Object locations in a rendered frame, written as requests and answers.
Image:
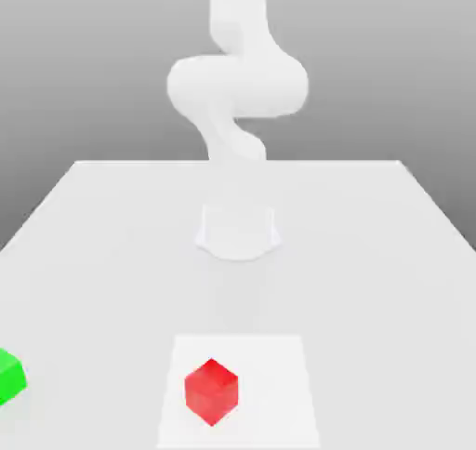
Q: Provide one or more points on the small green cube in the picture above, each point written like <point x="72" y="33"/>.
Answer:
<point x="9" y="377"/>

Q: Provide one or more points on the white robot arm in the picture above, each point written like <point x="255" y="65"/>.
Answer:
<point x="238" y="85"/>

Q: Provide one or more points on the small red cube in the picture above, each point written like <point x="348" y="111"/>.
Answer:
<point x="211" y="392"/>

